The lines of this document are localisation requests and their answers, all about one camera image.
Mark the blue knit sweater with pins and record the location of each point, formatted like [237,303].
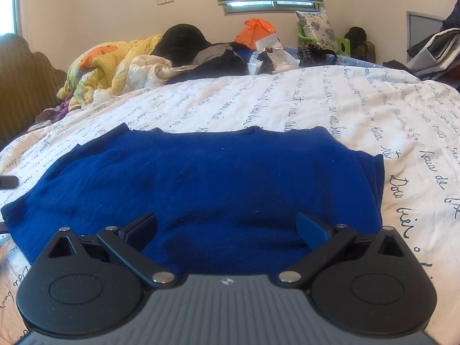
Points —
[225,203]

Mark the floral print pillow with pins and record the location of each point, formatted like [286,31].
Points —
[316,29]

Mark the clear plastic packaging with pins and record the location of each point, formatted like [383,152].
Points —
[271,58]

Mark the brown plush toy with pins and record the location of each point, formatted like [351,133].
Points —
[360,47]

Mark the orange plastic bag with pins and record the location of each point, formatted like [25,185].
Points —
[253,31]

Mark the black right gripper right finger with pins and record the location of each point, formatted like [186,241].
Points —
[361,283]

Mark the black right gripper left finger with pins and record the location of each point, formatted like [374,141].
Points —
[90,284]

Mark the black hat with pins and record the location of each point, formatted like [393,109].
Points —
[180,44]

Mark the white script-print bed sheet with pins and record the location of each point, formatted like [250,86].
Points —
[413,124]

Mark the green plastic stool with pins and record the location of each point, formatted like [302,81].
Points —
[343,44]

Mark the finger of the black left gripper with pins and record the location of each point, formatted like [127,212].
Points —
[9,182]

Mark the dark grey jacket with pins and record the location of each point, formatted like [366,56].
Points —
[217,61]

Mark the brown headboard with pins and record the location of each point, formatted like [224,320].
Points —
[29,84]

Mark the grey framed panel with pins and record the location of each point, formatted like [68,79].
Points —
[420,26]

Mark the black fuzzy hair band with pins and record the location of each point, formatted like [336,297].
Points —
[311,55]

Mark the pile of clothes at right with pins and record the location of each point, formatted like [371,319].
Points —
[437,56]

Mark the yellow floral quilt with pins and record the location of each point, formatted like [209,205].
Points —
[118,67]

